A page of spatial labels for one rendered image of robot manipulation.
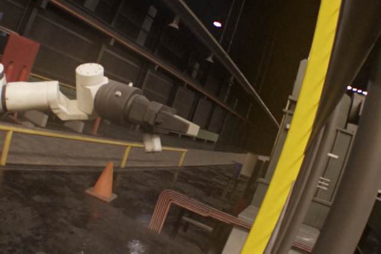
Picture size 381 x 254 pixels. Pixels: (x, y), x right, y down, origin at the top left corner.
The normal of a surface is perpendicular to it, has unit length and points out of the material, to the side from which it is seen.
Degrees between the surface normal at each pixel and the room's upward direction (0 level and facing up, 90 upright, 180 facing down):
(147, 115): 90
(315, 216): 90
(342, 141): 90
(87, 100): 124
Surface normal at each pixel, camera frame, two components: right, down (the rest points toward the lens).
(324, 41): -0.38, -0.14
